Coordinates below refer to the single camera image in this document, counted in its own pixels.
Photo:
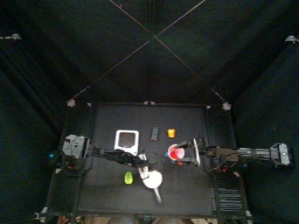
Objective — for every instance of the white round spoon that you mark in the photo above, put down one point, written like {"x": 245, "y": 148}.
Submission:
{"x": 153, "y": 179}

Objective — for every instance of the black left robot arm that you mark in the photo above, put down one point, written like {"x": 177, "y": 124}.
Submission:
{"x": 112, "y": 155}

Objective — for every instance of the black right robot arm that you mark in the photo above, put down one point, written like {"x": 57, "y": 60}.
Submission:
{"x": 249, "y": 152}

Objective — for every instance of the red toy cup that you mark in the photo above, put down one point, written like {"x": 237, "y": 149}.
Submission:
{"x": 177, "y": 152}

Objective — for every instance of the green toy vegetable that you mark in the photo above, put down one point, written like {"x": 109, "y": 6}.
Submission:
{"x": 129, "y": 177}

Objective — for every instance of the small yellow block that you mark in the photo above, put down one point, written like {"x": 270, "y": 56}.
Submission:
{"x": 172, "y": 133}

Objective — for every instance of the white rectangular tray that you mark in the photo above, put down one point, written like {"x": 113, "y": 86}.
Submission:
{"x": 128, "y": 141}

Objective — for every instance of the dark grey toy block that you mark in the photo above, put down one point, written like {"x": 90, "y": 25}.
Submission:
{"x": 154, "y": 134}

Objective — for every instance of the grey frame corner bracket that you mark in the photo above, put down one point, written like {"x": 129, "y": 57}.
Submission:
{"x": 14, "y": 37}
{"x": 292, "y": 38}
{"x": 226, "y": 106}
{"x": 149, "y": 102}
{"x": 71, "y": 102}

